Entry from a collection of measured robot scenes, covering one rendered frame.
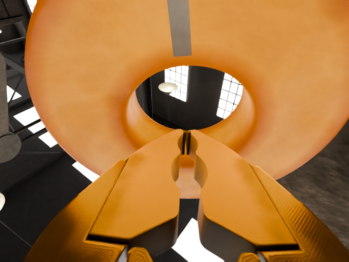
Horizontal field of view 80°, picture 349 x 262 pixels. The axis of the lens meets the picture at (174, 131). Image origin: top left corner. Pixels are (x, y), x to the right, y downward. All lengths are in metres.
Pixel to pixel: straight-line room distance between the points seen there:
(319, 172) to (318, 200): 0.10
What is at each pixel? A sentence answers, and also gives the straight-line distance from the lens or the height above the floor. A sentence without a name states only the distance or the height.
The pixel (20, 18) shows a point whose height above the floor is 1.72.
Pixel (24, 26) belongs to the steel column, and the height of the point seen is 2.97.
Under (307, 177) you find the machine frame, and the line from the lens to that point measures 0.62.
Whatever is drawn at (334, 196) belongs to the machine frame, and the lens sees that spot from 0.65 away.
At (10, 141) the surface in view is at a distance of 2.90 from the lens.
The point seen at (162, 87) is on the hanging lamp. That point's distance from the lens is 6.94.
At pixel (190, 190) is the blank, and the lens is 0.16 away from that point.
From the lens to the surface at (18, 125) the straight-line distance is 12.57.
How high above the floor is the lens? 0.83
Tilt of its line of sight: 43 degrees up
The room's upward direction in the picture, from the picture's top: 178 degrees counter-clockwise
